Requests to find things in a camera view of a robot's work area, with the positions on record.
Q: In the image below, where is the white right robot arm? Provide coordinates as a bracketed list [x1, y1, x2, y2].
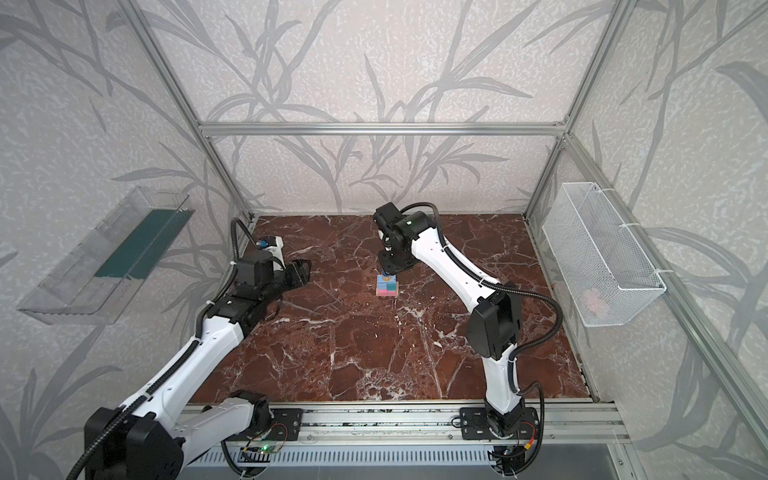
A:
[373, 202, 564, 438]

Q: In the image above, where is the clear plastic wall tray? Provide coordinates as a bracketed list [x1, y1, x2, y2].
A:
[17, 187, 194, 326]

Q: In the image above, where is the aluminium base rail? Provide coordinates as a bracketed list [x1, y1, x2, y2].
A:
[271, 398, 630, 446]

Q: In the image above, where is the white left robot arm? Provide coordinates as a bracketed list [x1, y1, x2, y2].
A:
[68, 244, 312, 479]

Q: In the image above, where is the white wire mesh basket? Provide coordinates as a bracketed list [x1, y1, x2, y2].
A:
[542, 182, 666, 328]

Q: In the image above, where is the aluminium enclosure frame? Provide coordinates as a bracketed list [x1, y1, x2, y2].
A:
[118, 1, 767, 448]

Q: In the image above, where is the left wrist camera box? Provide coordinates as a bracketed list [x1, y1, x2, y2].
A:
[257, 236, 285, 271]

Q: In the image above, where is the pink object in basket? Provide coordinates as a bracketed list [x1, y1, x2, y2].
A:
[582, 288, 610, 318]

